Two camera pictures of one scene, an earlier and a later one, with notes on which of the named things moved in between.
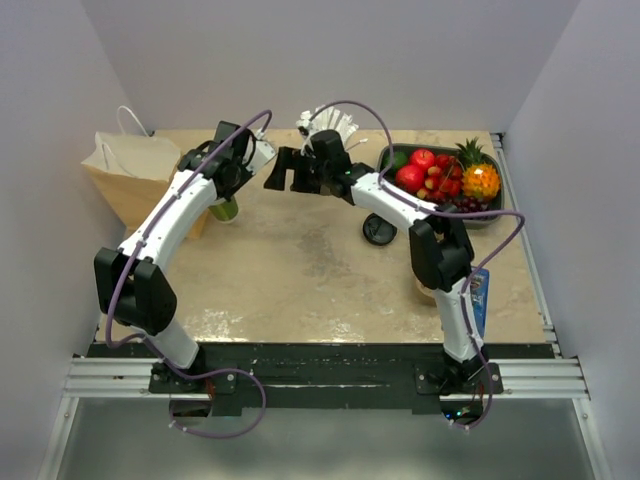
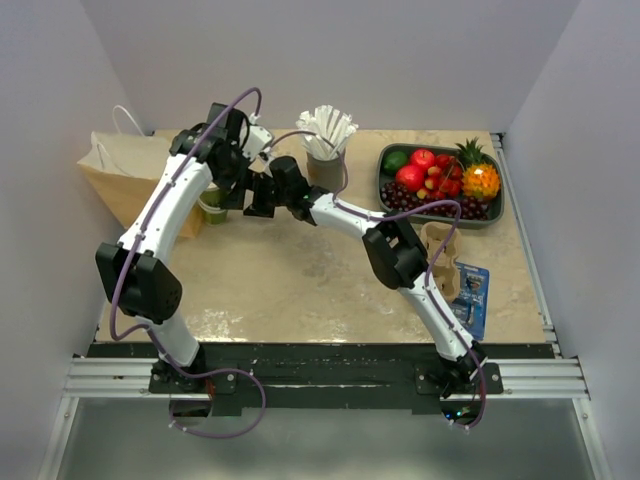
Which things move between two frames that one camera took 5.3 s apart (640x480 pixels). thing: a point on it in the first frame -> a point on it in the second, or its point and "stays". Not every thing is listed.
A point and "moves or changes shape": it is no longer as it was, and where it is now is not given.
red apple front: x=410 y=177 stays
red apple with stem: x=423 y=158 stays
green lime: x=400 y=159 stays
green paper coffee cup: x=224 y=211 moves or changes shape
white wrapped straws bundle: x=326 y=118 stays
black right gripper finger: x=286 y=160 -> x=264 y=196
